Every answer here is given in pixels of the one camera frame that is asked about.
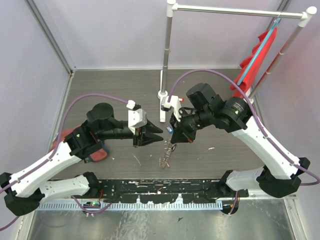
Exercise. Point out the metal disc with keyrings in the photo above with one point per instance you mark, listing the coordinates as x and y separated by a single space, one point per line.
164 160

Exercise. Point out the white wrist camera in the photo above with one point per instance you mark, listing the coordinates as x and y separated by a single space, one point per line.
137 117
173 104

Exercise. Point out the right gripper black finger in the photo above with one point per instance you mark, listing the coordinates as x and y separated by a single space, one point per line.
173 121
181 135

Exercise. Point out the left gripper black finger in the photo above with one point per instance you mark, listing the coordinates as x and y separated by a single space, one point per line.
150 138
152 129

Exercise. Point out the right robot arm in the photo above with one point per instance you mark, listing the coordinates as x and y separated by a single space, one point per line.
278 177

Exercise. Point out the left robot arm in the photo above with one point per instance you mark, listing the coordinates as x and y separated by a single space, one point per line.
27 189

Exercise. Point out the red cloth on hanger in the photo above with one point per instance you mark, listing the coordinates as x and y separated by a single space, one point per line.
251 74

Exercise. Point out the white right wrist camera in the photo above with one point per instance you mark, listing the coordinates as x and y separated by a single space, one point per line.
173 104

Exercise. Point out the white clothes rack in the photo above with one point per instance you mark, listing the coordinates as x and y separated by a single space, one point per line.
173 6

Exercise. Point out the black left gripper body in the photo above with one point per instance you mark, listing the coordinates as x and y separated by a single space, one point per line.
119 132

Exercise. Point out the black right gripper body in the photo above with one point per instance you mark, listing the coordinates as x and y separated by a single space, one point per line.
191 122

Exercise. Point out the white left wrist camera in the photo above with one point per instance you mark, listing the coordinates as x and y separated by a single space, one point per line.
137 117

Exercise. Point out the blue clothes hanger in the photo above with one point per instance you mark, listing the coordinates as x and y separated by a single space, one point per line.
275 24

